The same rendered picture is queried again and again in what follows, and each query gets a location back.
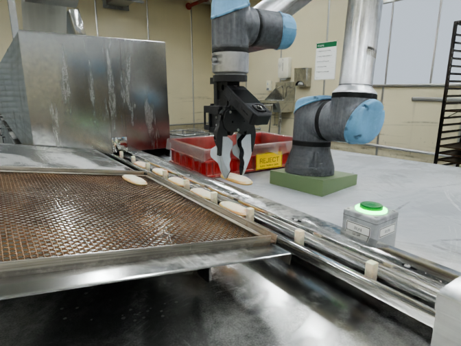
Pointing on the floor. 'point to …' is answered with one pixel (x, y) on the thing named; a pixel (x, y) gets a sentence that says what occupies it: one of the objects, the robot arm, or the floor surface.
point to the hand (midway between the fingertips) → (235, 171)
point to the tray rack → (450, 110)
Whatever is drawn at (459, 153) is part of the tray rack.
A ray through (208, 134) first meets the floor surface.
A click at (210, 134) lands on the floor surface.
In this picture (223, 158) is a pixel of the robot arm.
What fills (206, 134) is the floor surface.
